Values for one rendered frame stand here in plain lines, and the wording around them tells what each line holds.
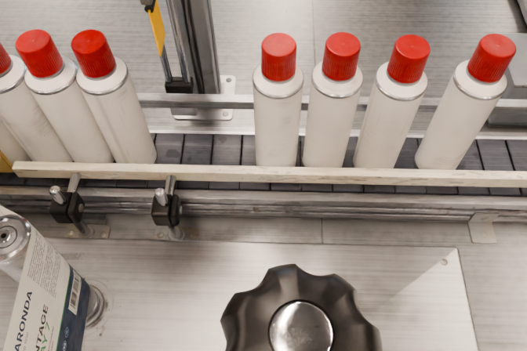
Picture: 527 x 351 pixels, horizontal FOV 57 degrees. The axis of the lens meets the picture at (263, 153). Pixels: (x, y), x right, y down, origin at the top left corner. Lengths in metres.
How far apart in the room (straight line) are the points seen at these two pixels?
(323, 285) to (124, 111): 0.35
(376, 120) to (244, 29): 0.39
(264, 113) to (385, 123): 0.13
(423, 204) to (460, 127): 0.12
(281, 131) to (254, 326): 0.32
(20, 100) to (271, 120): 0.26
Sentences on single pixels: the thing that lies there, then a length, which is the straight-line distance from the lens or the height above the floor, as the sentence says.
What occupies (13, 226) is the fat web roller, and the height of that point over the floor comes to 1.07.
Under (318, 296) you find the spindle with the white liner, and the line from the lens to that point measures 0.24.
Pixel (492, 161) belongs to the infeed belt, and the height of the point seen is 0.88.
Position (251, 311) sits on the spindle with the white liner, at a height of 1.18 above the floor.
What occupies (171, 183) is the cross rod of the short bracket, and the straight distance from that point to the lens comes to 0.58.
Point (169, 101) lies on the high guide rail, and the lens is 0.58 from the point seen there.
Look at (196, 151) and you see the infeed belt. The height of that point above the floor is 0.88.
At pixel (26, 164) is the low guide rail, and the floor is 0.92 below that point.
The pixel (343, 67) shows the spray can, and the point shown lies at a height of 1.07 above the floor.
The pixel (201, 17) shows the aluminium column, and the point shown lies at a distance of 0.61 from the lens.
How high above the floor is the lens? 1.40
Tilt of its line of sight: 57 degrees down
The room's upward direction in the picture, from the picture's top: 1 degrees counter-clockwise
